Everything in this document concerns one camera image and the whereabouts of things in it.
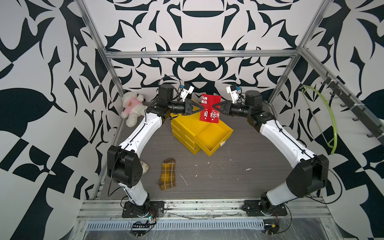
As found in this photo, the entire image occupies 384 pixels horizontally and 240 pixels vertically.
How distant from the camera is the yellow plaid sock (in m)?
0.82

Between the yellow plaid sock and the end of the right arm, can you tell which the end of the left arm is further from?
the yellow plaid sock

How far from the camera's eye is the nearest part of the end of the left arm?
1.99 ft

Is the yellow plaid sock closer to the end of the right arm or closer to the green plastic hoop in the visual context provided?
the end of the right arm
